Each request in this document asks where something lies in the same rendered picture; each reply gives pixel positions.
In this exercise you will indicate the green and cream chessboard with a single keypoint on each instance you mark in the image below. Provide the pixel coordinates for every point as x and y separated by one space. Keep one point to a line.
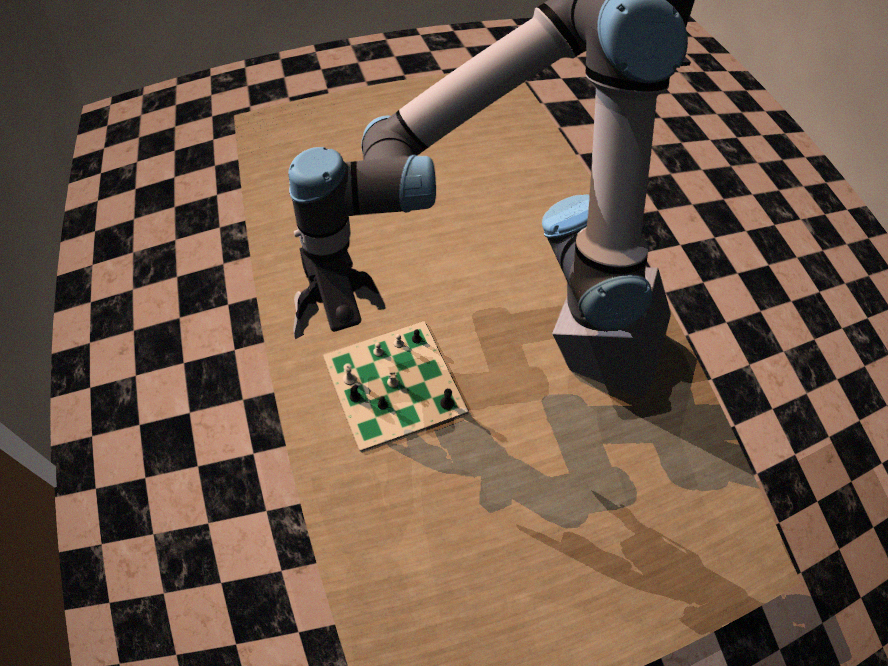
413 405

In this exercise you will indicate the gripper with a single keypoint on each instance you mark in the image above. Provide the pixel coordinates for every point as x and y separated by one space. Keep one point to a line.
305 301

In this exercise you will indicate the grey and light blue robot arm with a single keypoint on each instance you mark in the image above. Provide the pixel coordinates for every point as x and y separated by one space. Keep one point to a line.
645 40

